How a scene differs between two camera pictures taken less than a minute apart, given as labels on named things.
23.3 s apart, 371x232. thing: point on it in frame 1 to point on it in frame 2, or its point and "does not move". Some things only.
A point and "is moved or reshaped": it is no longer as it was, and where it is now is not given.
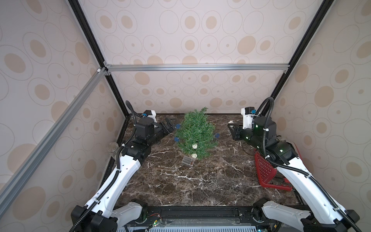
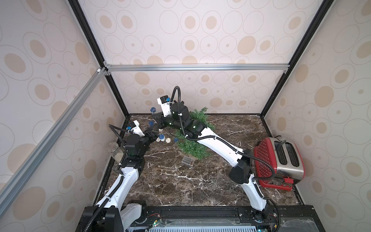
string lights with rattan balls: (193, 155) is moved or reshaped
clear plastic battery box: (187, 160) does not move
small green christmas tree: (196, 135) does not move
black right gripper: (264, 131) to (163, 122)
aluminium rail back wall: (196, 67) does not move
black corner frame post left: (77, 9) does not move
